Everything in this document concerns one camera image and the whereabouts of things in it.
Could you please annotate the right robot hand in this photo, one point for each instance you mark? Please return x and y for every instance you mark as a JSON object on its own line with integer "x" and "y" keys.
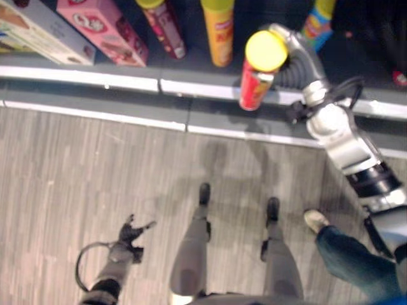
{"x": 300, "y": 71}

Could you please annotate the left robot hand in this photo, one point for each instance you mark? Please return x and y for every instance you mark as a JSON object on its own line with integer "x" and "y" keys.
{"x": 128, "y": 233}

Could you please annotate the red chips can yellow lid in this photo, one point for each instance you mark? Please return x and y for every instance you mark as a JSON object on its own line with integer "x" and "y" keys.
{"x": 256, "y": 85}

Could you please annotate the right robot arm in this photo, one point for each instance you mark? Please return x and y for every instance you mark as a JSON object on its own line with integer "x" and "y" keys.
{"x": 343, "y": 139}

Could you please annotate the blue chips can yellow lid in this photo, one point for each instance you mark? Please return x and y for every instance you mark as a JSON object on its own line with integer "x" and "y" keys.
{"x": 316, "y": 28}

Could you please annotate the dark left robot foot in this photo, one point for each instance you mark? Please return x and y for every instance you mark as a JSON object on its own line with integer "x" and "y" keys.
{"x": 204, "y": 193}

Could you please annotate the dark robot foot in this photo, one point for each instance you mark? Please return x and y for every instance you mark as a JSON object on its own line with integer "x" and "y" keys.
{"x": 273, "y": 208}
{"x": 204, "y": 193}

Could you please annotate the red round package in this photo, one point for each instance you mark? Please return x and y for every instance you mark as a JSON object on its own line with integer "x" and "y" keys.
{"x": 400, "y": 77}

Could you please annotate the grey shelf board white strip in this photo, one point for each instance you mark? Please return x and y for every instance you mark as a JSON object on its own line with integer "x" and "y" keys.
{"x": 95, "y": 74}
{"x": 95, "y": 109}

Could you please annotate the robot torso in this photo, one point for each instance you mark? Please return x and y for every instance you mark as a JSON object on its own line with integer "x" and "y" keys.
{"x": 241, "y": 299}

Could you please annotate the dark right robot foot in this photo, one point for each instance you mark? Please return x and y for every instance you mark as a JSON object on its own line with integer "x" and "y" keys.
{"x": 273, "y": 208}

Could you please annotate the maroon chips can yellow lid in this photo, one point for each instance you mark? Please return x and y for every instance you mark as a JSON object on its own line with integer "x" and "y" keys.
{"x": 167, "y": 30}

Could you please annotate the person's white shoe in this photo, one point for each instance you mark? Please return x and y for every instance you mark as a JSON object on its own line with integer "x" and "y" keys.
{"x": 314, "y": 219}

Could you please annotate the silver right robot leg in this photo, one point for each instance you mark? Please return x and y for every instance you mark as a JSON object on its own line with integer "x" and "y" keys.
{"x": 281, "y": 263}

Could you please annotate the person's leg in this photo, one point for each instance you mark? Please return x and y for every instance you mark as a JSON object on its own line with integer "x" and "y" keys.
{"x": 353, "y": 260}

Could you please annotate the pink snack box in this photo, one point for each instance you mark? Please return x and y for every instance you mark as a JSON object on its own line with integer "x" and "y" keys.
{"x": 105, "y": 31}

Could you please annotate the grey white snack box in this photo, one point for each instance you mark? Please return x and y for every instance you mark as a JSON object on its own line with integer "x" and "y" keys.
{"x": 54, "y": 30}

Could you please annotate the cream green snack box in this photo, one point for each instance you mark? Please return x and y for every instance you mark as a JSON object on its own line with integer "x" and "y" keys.
{"x": 22, "y": 39}

